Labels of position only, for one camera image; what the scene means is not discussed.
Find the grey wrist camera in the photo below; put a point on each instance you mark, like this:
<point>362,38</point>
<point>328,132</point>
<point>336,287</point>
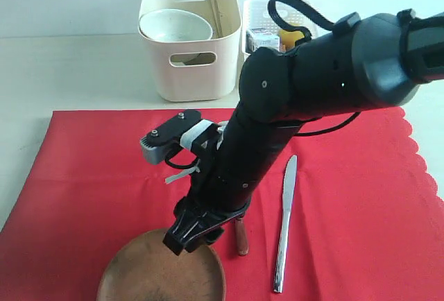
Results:
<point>178,132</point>

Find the brown wooden plate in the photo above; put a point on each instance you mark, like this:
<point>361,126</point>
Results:
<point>145,269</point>

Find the pale green ceramic bowl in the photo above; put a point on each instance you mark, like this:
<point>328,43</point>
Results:
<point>174,25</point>

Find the brown wooden spoon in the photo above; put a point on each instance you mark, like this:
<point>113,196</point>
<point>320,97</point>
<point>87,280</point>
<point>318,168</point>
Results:
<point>241,237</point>

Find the silver table knife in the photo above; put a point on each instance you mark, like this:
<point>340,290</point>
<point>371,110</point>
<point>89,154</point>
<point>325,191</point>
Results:
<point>289,183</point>

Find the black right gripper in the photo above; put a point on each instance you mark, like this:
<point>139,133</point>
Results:
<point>222,185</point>

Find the cream plastic bin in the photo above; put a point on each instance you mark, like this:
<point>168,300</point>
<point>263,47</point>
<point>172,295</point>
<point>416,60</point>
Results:
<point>201,70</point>

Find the wooden chopstick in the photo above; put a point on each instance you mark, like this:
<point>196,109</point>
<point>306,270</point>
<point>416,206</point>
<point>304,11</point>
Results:
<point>217,18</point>

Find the white blue milk carton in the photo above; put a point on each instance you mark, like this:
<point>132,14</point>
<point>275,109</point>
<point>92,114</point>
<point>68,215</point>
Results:
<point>261,37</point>

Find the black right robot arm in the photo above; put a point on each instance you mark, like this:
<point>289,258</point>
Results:
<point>363,64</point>

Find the red table cloth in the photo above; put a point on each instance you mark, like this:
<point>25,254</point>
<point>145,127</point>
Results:
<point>366,222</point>

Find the yellow lemon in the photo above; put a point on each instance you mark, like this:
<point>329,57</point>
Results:
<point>289,38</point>

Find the white perforated plastic basket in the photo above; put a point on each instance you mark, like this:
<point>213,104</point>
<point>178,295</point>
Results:
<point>255,15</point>

